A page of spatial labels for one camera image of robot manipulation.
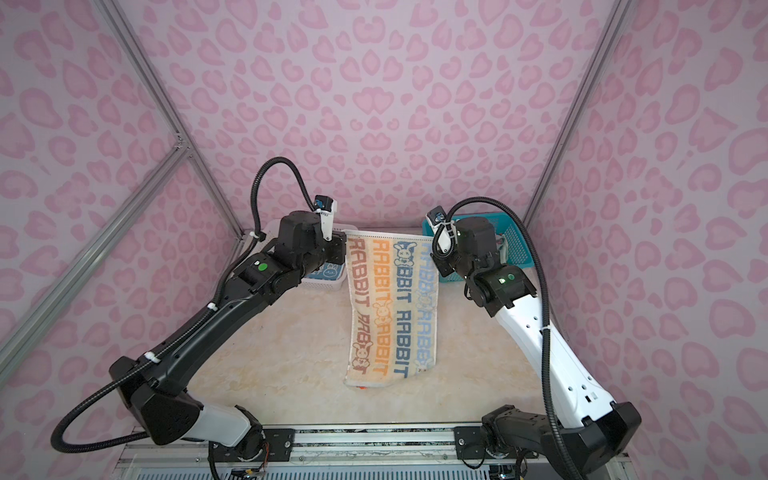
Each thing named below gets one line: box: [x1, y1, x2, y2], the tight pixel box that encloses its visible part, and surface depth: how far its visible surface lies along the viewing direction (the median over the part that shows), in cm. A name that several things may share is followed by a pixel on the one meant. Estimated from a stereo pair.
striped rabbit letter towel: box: [343, 231, 438, 388], surface depth 86 cm
